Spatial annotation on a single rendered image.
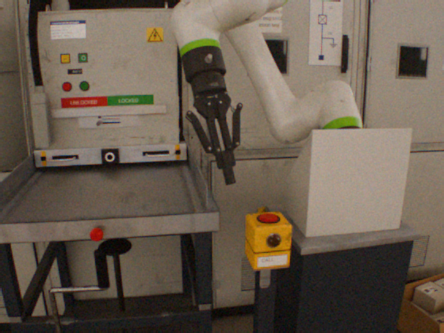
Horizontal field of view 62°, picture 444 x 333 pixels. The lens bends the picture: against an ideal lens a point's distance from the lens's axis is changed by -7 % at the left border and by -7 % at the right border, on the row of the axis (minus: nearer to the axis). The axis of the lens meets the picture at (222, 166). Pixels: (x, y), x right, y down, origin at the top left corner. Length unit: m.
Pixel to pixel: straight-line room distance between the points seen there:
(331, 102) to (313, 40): 0.56
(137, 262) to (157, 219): 0.84
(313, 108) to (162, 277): 1.07
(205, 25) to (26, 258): 1.34
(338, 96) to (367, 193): 0.30
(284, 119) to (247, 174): 0.51
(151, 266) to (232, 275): 0.38
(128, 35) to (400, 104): 1.25
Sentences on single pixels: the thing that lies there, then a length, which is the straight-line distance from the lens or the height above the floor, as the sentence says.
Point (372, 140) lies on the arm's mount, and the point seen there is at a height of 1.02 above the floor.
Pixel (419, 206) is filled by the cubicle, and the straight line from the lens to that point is 2.19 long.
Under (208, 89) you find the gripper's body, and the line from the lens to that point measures 0.84.
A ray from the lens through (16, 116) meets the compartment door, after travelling 1.67.
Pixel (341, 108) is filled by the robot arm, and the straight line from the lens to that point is 1.20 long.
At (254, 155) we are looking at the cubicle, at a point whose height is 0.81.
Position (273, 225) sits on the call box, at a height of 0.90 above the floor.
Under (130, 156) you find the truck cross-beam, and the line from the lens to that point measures 1.43.
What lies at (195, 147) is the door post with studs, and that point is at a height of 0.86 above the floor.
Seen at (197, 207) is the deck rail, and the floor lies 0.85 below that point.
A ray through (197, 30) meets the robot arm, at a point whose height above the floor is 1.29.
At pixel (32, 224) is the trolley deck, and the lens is 1.05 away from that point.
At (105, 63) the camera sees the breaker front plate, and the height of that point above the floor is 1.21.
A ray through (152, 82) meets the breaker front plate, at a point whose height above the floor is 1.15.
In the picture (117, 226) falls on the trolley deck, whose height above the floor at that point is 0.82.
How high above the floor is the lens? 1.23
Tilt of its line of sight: 16 degrees down
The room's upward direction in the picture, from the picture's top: straight up
